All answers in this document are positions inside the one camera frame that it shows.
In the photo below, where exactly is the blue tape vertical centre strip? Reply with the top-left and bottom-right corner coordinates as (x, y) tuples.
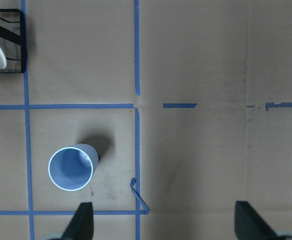
(130, 0), (150, 240)

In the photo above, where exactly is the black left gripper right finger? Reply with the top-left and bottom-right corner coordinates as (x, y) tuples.
(234, 201), (278, 240)

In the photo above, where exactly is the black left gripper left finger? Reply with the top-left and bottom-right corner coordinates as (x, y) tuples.
(62, 202), (94, 240)

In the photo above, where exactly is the blue tape vertical left strip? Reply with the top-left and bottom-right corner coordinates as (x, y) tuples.
(20, 0), (36, 240)

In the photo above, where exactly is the short blue tape piece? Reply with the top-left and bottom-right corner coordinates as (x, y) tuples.
(163, 103), (198, 109)

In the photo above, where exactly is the torn blue tape right piece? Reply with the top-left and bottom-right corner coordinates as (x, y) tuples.
(245, 102), (292, 111)

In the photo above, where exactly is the blue tape horizontal upper strip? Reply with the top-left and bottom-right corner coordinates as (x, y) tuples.
(0, 103), (134, 110)

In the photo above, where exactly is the light blue plastic cup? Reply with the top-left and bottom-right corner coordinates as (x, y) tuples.
(47, 143), (99, 192)

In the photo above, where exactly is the black wire rack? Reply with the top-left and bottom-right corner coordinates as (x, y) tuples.
(0, 8), (27, 74)

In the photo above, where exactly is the blue tape vertical strip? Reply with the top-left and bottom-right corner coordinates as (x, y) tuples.
(130, 0), (150, 240)
(20, 0), (36, 240)

